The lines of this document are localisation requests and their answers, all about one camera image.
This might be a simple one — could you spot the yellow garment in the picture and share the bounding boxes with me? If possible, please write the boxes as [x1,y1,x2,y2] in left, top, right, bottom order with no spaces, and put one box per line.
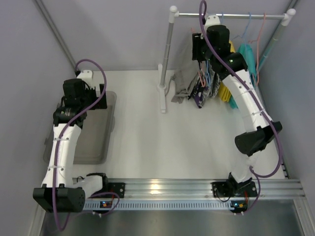
[218,40,236,103]

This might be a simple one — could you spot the blue hanger with patterned garment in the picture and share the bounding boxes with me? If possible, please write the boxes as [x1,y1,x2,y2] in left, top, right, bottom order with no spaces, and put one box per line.
[205,60,211,88]

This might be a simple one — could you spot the purple cable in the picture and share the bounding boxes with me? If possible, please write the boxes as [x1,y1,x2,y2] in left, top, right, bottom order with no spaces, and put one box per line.
[52,59,120,232]
[198,0,283,215]

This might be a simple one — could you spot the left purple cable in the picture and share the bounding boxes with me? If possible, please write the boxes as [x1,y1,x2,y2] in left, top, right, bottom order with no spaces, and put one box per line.
[52,59,120,232]

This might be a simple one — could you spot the grey slotted cable duct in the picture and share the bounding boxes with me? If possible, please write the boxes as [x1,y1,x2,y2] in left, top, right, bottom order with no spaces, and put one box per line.
[82,202,234,211]

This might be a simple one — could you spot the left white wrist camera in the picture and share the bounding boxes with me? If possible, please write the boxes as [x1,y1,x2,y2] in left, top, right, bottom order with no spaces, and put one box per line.
[76,70,93,83]

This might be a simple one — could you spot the purple patterned garment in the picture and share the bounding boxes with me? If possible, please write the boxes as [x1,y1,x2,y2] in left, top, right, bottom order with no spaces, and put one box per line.
[188,72,221,108]

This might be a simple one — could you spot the white metal clothes rack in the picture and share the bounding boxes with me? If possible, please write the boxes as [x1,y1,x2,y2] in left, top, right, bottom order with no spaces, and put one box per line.
[157,0,299,114]

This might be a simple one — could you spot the blue hanger with teal garment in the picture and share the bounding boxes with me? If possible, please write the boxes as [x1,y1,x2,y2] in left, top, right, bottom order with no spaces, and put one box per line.
[231,12,252,45]

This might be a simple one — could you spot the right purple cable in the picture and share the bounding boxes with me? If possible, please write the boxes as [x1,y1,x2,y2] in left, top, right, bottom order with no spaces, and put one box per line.
[198,0,283,215]

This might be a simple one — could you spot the grey plastic bin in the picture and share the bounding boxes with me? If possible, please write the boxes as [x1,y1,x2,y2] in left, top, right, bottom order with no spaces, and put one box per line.
[43,90,117,165]

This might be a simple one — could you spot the grey trousers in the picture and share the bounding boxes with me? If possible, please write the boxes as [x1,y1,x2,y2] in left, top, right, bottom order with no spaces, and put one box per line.
[171,70,198,104]

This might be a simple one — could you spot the far right pink hanger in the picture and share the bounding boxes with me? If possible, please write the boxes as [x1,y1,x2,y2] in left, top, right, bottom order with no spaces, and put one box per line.
[248,13,266,85]

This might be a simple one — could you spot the aluminium mounting rail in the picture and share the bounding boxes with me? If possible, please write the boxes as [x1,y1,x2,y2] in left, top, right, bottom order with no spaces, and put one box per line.
[109,178,306,201]

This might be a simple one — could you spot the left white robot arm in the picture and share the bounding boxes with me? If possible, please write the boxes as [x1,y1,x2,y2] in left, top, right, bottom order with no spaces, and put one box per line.
[32,78,108,213]

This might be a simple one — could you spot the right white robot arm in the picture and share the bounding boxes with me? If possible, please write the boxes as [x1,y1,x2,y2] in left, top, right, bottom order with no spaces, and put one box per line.
[192,24,283,197]

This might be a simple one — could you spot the teal garment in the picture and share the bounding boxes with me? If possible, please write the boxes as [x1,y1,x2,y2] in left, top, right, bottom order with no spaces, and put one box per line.
[228,43,256,110]

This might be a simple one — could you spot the pink wire hanger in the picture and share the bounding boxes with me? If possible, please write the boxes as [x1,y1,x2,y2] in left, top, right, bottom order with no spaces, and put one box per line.
[198,62,207,87]

